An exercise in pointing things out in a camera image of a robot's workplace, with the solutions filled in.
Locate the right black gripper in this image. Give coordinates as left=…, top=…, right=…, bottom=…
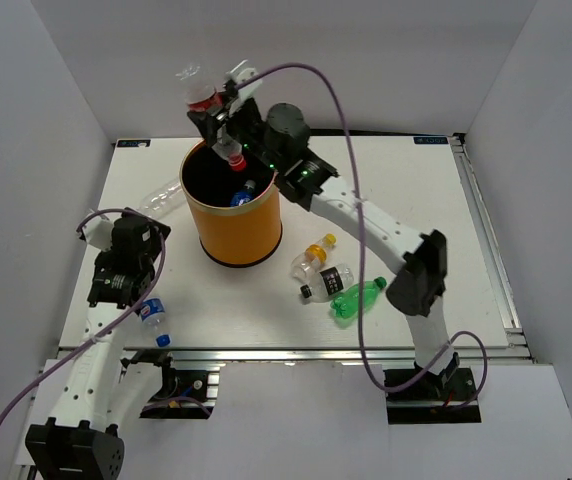
left=185, top=93, right=283, bottom=175

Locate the red label red cap bottle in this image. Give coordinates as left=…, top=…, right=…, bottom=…
left=176, top=60, right=247, bottom=172

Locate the black label black cap bottle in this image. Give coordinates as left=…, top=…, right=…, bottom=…
left=300, top=263, right=354, bottom=302

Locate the green plastic bottle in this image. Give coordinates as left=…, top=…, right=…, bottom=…
left=330, top=277, right=387, bottom=329

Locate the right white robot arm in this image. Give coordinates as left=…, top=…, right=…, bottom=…
left=188, top=99, right=459, bottom=399

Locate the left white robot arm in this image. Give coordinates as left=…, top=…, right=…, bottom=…
left=25, top=208, right=178, bottom=479

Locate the blue bottle inside bin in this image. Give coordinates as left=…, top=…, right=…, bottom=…
left=230, top=180, right=256, bottom=207

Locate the orange cylindrical bin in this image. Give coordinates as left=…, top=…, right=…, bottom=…
left=179, top=140, right=283, bottom=268

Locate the blue label blue cap bottle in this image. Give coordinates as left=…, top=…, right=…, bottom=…
left=139, top=296, right=172, bottom=348

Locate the clear crushed plastic bottle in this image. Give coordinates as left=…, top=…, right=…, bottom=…
left=137, top=178, right=186, bottom=221

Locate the orange label yellow cap bottle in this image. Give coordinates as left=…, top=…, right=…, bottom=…
left=290, top=233, right=336, bottom=283

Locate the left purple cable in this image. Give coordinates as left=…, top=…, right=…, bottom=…
left=0, top=208, right=167, bottom=480

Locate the purple cable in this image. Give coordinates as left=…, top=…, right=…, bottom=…
left=233, top=62, right=488, bottom=410
left=0, top=208, right=167, bottom=480

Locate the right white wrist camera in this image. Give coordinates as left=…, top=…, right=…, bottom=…
left=225, top=59, right=263, bottom=114

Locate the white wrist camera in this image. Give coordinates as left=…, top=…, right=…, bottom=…
left=78, top=215, right=113, bottom=251
left=225, top=59, right=263, bottom=114

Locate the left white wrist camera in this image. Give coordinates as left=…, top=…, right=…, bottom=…
left=78, top=215, right=113, bottom=251

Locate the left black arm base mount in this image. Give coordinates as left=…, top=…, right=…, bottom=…
left=121, top=349, right=219, bottom=420

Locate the front aluminium table rail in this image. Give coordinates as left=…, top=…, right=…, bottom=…
left=58, top=345, right=420, bottom=366

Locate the aluminium table rail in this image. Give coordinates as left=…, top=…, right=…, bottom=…
left=58, top=345, right=420, bottom=366
left=448, top=133, right=536, bottom=364

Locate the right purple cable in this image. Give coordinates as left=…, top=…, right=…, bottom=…
left=233, top=62, right=488, bottom=410

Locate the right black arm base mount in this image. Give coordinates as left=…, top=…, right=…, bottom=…
left=386, top=368, right=482, bottom=425

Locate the right aluminium table rail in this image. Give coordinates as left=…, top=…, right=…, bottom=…
left=448, top=133, right=536, bottom=364

